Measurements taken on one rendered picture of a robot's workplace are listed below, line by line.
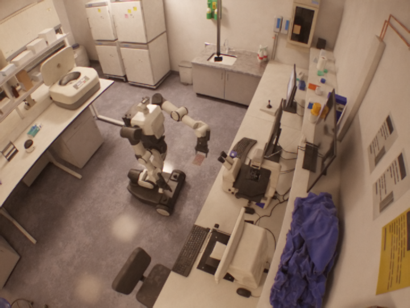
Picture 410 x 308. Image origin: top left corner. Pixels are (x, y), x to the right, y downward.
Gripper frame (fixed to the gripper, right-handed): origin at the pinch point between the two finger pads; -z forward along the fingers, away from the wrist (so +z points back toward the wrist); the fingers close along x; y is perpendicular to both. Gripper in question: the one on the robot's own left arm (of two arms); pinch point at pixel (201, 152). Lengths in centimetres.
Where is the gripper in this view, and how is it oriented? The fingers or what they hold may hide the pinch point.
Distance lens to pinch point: 198.3
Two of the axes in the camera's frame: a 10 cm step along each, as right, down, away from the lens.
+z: 0.6, -7.7, -6.3
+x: 9.2, 2.9, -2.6
